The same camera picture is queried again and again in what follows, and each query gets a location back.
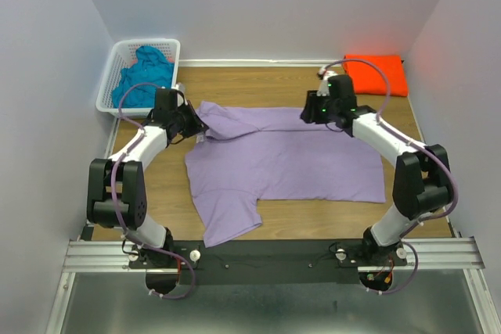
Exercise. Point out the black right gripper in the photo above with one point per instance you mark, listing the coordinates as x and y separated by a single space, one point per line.
311 112

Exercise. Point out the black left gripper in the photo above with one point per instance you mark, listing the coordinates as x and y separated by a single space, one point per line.
197 125

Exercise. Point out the purple t shirt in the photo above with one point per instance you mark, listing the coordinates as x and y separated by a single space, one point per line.
252 154

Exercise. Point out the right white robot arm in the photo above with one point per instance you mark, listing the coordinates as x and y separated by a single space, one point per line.
422 179

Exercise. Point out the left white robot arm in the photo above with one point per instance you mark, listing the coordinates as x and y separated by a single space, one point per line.
116 195

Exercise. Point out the folded orange t shirt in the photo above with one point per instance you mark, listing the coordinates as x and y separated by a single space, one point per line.
366 80

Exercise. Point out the teal t shirt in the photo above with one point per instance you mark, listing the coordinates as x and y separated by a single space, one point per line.
152 69

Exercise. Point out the white plastic laundry basket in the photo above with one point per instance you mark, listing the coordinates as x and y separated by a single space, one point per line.
123 56

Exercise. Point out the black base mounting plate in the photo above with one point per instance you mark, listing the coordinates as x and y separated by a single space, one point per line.
267 262

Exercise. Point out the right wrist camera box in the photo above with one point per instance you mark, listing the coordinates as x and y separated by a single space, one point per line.
324 87

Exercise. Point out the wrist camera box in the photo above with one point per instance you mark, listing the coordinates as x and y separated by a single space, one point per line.
324 87
181 87

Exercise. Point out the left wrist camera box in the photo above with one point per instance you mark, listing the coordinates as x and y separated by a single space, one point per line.
181 87

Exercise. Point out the aluminium rail frame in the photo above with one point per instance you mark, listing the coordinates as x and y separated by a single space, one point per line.
441 289

